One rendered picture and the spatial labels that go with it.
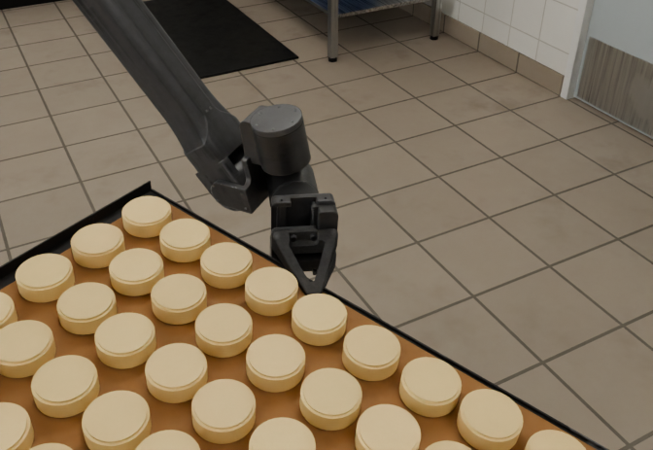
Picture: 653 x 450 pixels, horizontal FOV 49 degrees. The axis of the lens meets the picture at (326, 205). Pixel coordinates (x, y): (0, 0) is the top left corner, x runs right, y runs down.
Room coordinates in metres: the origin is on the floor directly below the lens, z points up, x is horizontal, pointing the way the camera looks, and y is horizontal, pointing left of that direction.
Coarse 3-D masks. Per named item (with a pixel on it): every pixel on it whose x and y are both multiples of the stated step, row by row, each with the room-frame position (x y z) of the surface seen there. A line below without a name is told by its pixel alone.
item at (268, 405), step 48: (144, 240) 0.58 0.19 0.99; (240, 288) 0.52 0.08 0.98; (192, 336) 0.45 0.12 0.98; (0, 384) 0.39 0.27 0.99; (144, 384) 0.40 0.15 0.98; (384, 384) 0.41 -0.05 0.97; (480, 384) 0.42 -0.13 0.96; (48, 432) 0.35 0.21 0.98; (192, 432) 0.36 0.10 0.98; (336, 432) 0.36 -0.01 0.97; (432, 432) 0.37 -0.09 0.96; (528, 432) 0.37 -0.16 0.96
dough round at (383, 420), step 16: (368, 416) 0.36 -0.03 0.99; (384, 416) 0.36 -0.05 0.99; (400, 416) 0.36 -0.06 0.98; (368, 432) 0.35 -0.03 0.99; (384, 432) 0.35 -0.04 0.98; (400, 432) 0.35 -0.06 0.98; (416, 432) 0.35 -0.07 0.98; (368, 448) 0.34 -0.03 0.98; (384, 448) 0.33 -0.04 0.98; (400, 448) 0.33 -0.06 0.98; (416, 448) 0.34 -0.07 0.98
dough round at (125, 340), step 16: (112, 320) 0.45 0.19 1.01; (128, 320) 0.45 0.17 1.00; (144, 320) 0.45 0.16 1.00; (96, 336) 0.43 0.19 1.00; (112, 336) 0.43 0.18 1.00; (128, 336) 0.43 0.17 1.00; (144, 336) 0.43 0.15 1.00; (112, 352) 0.41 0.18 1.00; (128, 352) 0.41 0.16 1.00; (144, 352) 0.42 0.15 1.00
